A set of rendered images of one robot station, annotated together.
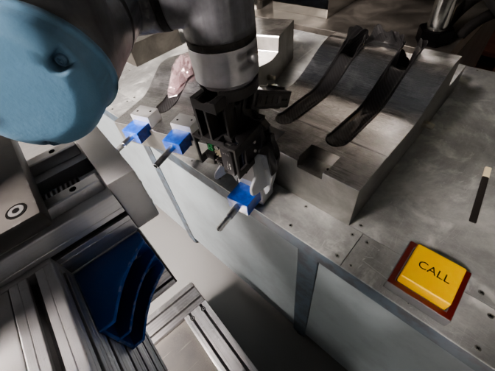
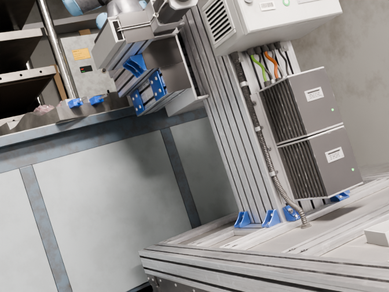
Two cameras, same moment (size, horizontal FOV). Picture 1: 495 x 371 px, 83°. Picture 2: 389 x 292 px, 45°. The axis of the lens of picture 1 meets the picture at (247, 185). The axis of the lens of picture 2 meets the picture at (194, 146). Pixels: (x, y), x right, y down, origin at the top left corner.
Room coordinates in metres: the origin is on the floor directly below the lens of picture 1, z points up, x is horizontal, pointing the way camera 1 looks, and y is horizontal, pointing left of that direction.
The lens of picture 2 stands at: (-0.16, 2.02, 0.49)
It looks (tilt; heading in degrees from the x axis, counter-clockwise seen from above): 2 degrees up; 279
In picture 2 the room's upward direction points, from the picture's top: 18 degrees counter-clockwise
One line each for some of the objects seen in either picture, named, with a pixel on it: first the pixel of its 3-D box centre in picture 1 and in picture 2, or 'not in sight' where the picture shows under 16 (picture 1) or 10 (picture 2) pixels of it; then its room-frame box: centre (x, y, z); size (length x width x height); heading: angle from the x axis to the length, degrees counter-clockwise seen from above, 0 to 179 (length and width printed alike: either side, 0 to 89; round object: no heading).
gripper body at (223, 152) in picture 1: (232, 122); not in sight; (0.31, 0.01, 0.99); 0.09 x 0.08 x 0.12; 139
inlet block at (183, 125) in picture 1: (174, 144); (97, 99); (0.45, 0.13, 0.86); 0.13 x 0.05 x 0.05; 148
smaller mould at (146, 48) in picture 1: (145, 40); not in sight; (1.09, 0.28, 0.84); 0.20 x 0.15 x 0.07; 131
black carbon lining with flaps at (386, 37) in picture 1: (354, 76); not in sight; (0.49, -0.24, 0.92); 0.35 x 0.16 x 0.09; 131
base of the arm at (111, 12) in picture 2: not in sight; (124, 11); (0.19, 0.33, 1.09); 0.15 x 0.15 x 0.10
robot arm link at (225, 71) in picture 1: (227, 59); not in sight; (0.31, 0.00, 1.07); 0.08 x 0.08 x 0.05
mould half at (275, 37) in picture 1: (215, 75); (51, 120); (0.71, 0.04, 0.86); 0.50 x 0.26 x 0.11; 148
